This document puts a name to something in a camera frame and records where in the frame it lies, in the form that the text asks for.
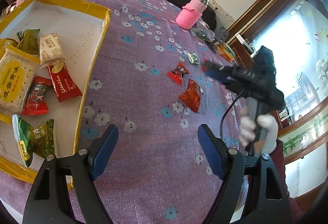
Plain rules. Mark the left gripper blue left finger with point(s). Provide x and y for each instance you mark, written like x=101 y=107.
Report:
x=87 y=165

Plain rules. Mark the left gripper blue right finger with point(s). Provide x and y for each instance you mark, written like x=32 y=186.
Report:
x=229 y=165

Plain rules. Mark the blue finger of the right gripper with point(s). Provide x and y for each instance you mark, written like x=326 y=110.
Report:
x=218 y=72

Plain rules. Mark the red orange snack bag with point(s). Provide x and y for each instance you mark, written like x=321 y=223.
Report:
x=192 y=96

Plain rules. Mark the green nut snack bag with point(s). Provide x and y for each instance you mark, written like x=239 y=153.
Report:
x=30 y=140

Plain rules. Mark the red gold long packet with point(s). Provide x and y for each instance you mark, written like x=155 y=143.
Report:
x=64 y=86

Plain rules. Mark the red dark jerky packet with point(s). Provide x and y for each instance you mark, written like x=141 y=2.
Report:
x=35 y=103

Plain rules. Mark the large yellow cracker pack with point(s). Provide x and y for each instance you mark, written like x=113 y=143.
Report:
x=17 y=73

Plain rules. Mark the beige wafer packet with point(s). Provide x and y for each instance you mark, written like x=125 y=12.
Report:
x=51 y=51

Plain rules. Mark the olive green snack packet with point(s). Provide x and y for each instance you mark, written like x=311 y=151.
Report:
x=28 y=41

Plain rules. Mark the small silver green candy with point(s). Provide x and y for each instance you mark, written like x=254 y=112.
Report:
x=193 y=58

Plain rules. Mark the red wrapped candy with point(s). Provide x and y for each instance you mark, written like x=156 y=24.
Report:
x=177 y=74

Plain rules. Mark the clear plastic bag pile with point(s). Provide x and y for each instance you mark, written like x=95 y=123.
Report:
x=201 y=31

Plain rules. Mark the wooden display cabinet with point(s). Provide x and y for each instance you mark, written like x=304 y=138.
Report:
x=296 y=32

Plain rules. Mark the pink sleeved water bottle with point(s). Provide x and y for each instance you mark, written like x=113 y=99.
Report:
x=191 y=13

